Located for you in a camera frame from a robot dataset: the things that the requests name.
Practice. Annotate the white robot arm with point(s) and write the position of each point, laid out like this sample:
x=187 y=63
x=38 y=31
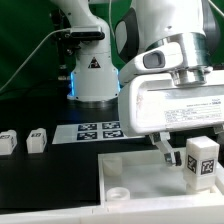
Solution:
x=165 y=36

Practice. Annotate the white sheet with tags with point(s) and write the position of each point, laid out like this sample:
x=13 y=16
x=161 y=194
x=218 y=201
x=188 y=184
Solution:
x=88 y=132

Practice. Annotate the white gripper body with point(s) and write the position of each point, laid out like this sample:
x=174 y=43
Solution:
x=152 y=103

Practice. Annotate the white square tabletop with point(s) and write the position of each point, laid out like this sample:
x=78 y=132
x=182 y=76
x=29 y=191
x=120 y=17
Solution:
x=141 y=179

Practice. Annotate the black camera on stand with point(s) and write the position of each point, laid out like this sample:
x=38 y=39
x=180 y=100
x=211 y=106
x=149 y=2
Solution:
x=68 y=39

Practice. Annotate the white front rail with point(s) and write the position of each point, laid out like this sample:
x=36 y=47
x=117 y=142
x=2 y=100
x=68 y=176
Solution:
x=190 y=209

